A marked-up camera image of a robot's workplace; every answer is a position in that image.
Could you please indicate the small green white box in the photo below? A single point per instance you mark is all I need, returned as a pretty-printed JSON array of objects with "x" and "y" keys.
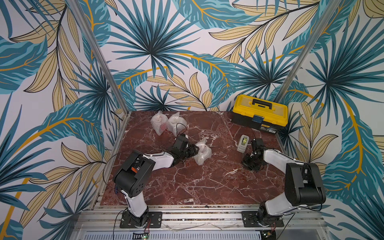
[{"x": 243, "y": 143}]

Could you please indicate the aluminium frame post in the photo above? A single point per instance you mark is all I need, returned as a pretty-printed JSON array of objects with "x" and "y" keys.
[
  {"x": 319, "y": 28},
  {"x": 82, "y": 21}
]

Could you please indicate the front aluminium rail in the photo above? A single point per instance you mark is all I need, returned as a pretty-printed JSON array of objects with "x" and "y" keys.
[{"x": 198, "y": 223}]

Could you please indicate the right aluminium frame post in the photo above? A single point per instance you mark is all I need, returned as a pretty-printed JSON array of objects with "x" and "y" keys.
[{"x": 319, "y": 28}]

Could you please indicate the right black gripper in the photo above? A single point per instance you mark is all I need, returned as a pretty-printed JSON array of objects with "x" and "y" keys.
[{"x": 249, "y": 161}]

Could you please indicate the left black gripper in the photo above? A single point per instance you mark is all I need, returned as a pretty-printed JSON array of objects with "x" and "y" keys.
[{"x": 193, "y": 151}]

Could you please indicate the yellow black toolbox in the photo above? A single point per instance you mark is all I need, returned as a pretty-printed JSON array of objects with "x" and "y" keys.
[{"x": 259, "y": 114}]

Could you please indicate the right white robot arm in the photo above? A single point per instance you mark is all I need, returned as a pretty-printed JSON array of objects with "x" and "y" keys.
[{"x": 303, "y": 189}]

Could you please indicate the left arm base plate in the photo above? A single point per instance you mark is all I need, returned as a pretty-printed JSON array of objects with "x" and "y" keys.
[{"x": 141, "y": 219}]

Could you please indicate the clear bubble wrap sheet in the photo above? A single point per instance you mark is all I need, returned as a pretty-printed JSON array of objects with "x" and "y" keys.
[
  {"x": 159, "y": 123},
  {"x": 176, "y": 124},
  {"x": 204, "y": 153}
]

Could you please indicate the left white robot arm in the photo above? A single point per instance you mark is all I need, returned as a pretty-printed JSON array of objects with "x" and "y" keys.
[{"x": 135, "y": 172}]

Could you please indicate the left aluminium frame post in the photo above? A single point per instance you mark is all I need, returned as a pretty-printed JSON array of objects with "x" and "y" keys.
[{"x": 82, "y": 21}]

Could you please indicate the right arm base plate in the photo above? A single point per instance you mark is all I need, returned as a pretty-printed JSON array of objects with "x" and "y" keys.
[{"x": 253, "y": 219}]

